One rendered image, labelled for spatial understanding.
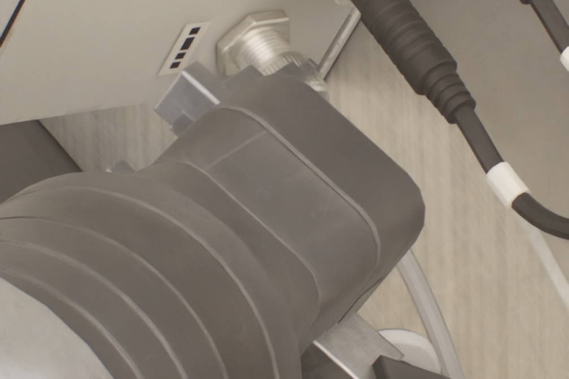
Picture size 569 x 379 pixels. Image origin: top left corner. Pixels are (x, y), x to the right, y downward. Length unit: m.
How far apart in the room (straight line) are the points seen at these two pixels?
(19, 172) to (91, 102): 0.11
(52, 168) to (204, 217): 0.25
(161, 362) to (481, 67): 0.20
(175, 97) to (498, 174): 0.07
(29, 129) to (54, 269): 0.30
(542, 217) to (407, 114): 0.08
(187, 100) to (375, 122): 0.10
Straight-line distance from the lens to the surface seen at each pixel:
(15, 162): 0.97
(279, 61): 0.86
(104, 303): 0.69
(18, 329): 0.65
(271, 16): 0.87
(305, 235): 0.76
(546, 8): 0.80
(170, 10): 0.85
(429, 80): 0.83
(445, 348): 0.84
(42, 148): 0.98
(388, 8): 0.84
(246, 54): 0.87
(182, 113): 0.81
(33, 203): 0.72
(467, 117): 0.82
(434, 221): 0.88
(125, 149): 0.96
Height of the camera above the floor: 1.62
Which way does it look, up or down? 7 degrees down
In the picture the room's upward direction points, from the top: 3 degrees counter-clockwise
